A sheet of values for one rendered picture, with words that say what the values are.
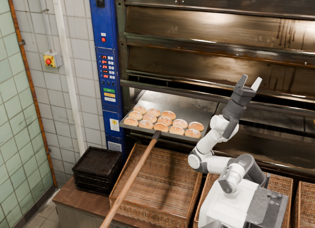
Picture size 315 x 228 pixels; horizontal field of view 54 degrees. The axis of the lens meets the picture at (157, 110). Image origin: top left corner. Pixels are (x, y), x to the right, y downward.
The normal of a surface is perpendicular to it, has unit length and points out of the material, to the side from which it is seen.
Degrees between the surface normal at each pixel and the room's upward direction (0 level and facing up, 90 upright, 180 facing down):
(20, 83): 90
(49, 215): 0
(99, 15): 90
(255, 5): 90
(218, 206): 0
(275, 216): 0
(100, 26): 90
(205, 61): 70
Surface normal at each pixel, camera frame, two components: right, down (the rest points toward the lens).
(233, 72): -0.33, 0.17
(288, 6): -0.36, 0.49
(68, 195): -0.01, -0.85
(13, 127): 0.94, 0.18
